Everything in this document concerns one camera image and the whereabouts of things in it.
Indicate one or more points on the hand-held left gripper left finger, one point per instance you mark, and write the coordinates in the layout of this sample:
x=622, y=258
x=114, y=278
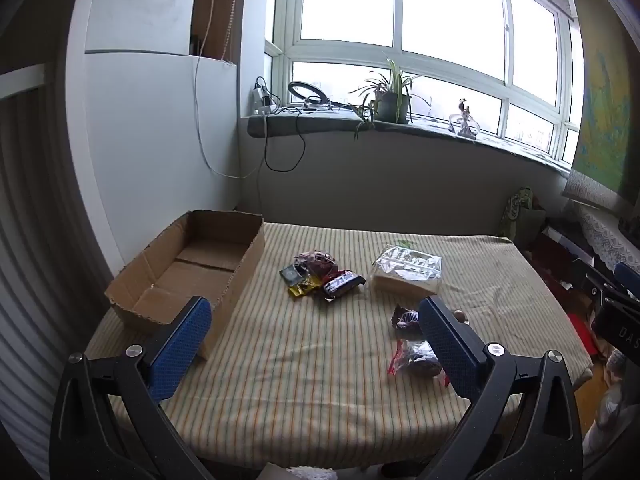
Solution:
x=180, y=350

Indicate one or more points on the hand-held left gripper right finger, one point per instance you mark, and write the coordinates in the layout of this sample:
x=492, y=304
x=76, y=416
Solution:
x=450, y=350

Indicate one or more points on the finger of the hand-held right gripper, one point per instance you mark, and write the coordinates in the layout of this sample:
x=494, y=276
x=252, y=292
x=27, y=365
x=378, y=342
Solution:
x=627, y=275

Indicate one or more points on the red edged clear snack packet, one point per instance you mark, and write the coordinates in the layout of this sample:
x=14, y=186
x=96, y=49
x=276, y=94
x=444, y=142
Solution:
x=412, y=357

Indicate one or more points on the dark chocolate bar wrapper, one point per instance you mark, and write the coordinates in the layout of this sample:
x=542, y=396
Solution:
x=342, y=282
x=405, y=317

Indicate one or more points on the clear bag of bread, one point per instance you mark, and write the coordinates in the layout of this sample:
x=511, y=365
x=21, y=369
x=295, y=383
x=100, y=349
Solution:
x=405, y=275

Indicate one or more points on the cardboard box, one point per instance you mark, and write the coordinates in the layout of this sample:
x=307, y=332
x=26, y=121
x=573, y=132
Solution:
x=200, y=255

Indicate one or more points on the yellow snack packet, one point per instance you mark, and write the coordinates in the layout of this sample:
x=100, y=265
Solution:
x=302, y=289

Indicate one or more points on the clear packet of red dates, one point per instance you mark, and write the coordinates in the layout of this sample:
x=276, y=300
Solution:
x=315, y=262

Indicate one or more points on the small brown round snack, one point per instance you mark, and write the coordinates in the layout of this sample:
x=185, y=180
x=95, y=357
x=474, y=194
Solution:
x=459, y=315

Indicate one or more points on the white lace cloth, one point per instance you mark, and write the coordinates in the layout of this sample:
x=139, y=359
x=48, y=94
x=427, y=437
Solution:
x=607, y=240

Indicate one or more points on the green candy packet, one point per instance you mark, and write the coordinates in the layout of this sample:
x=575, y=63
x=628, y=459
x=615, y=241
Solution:
x=404, y=244

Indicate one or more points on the striped tablecloth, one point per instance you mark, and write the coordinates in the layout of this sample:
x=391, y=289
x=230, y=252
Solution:
x=300, y=370

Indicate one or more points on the green patterned bag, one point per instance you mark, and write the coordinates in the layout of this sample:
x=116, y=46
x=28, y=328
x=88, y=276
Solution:
x=515, y=207

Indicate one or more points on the small dark green packet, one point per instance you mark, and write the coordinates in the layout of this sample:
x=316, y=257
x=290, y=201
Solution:
x=292, y=275

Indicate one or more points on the grey ribbed panel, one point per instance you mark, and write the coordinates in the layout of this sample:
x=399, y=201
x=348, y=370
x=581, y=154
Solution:
x=35, y=260

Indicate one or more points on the white cabinet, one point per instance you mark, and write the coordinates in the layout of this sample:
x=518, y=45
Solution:
x=150, y=135

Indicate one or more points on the small white figurine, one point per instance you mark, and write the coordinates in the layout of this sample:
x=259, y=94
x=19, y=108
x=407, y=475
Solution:
x=465, y=120

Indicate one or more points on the potted spider plant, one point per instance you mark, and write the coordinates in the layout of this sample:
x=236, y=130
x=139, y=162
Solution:
x=392, y=105

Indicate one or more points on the grey window sill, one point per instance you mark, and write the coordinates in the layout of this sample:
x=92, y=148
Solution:
x=325, y=125

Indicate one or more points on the white power strip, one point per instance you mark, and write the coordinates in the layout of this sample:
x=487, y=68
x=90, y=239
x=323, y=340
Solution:
x=260, y=97

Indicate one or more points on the white framed window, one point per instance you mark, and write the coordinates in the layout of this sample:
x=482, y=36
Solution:
x=397, y=10

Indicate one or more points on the wall map poster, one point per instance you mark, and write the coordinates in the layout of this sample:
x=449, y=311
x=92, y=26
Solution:
x=605, y=120

